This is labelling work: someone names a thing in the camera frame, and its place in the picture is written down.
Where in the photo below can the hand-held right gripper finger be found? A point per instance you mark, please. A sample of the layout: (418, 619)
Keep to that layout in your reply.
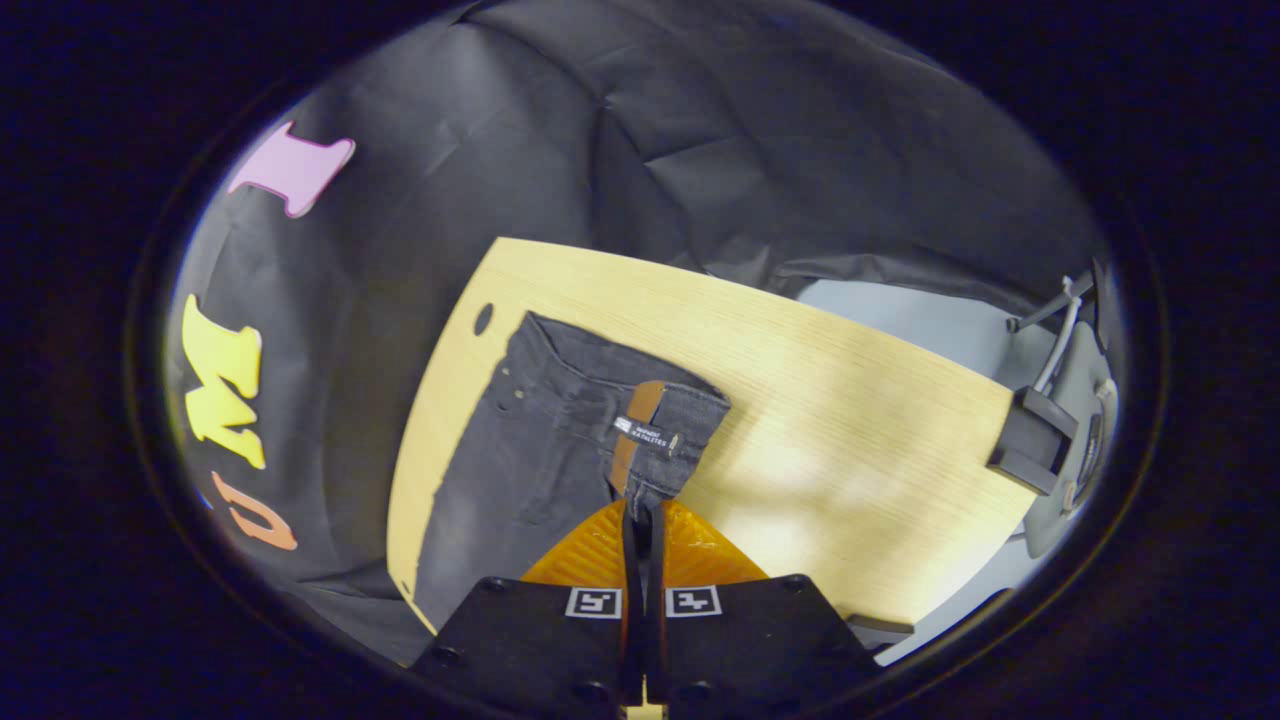
(632, 570)
(655, 570)

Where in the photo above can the black jeans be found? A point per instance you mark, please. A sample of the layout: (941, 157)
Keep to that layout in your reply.
(520, 450)

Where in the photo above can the black backdrop cloth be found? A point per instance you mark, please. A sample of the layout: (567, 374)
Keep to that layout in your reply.
(600, 150)

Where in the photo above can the grey office chair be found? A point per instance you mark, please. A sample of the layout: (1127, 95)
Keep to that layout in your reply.
(1085, 400)

